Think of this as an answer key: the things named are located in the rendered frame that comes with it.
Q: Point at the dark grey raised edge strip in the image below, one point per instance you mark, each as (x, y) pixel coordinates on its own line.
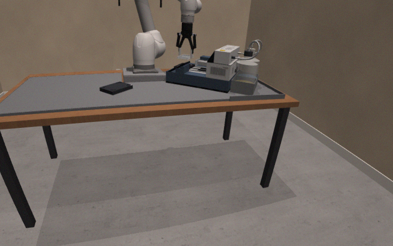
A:
(280, 95)

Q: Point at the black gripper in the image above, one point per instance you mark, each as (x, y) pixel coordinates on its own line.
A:
(186, 33)

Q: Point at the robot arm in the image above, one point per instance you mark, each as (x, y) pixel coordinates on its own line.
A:
(149, 43)

